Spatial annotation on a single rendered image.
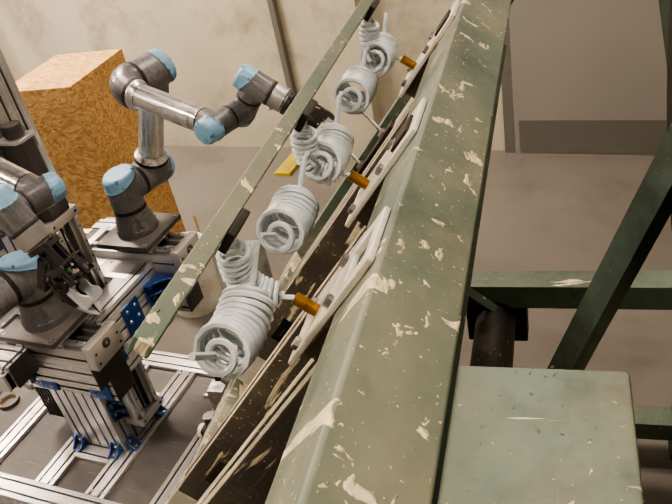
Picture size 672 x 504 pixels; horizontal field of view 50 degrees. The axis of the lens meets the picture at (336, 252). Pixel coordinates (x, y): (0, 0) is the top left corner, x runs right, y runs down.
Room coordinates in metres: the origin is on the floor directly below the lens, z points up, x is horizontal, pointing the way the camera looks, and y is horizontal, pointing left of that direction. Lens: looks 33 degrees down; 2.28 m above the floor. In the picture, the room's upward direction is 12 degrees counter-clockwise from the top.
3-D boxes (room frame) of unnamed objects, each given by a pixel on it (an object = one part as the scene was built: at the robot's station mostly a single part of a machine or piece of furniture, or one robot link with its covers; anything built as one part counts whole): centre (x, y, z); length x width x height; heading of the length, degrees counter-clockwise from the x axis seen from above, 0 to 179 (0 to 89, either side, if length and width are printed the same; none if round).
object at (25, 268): (1.87, 0.92, 1.20); 0.13 x 0.12 x 0.14; 138
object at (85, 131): (3.75, 1.16, 0.63); 0.50 x 0.42 x 1.25; 158
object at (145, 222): (2.31, 0.67, 1.09); 0.15 x 0.15 x 0.10
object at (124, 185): (2.31, 0.67, 1.20); 0.13 x 0.12 x 0.14; 138
